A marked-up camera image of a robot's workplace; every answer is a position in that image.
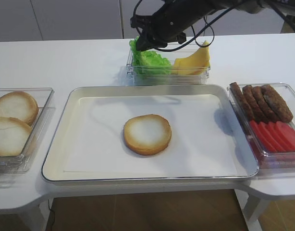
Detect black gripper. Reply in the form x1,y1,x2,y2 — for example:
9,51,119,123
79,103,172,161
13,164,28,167
130,0,219,51

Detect green lettuce leaf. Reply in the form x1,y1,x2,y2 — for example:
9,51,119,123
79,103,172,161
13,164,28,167
129,37,172,75

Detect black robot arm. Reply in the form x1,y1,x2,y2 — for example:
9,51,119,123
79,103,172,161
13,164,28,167
130,0,295,52

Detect clear lettuce cheese container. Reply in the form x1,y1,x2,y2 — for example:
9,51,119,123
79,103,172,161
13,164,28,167
126,42,210,86

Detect flat yellow cheese slices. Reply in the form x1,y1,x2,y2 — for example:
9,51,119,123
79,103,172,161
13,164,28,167
171,58,210,76

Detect upright yellow cheese slice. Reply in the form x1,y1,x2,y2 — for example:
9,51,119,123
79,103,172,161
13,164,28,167
173,41,210,69

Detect bottom bun on tray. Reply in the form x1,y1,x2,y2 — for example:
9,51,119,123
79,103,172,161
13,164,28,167
123,114,172,155

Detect leftmost brown meat patty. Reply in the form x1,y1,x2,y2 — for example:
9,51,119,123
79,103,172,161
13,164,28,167
230,82,255,121

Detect brown meat patty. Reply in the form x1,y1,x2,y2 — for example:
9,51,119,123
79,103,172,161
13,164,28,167
230,82,255,121
252,86,280,122
261,84,293,123
242,85,268,123

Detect white metal baking tray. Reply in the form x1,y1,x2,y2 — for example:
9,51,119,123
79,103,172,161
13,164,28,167
42,84,259,182

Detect clear patty tomato container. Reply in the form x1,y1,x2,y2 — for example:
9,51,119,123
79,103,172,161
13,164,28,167
228,83,295,168

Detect rear bun half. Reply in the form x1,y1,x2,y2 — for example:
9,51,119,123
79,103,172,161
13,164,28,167
0,91,39,126

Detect bun half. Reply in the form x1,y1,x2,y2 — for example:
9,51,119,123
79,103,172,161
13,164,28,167
0,117,32,156
0,91,39,126

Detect clear left bun container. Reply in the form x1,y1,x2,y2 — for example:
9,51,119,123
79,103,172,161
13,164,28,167
0,88,54,172

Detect rightmost brown meat patty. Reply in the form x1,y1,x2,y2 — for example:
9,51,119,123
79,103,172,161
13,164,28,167
261,84,293,123

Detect red tomato slice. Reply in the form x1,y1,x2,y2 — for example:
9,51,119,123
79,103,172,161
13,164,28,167
249,120,277,153
275,121,295,151
267,122,294,152
258,122,287,153

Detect leftmost red tomato slice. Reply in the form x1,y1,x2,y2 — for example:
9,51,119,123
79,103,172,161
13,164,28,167
249,120,277,153

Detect front bun half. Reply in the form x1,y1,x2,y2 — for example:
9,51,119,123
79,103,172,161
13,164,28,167
0,117,32,156

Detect rightmost red tomato slice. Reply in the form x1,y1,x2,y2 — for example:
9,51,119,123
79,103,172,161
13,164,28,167
275,121,295,151

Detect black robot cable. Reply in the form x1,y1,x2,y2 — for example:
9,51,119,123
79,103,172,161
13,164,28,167
132,0,295,52

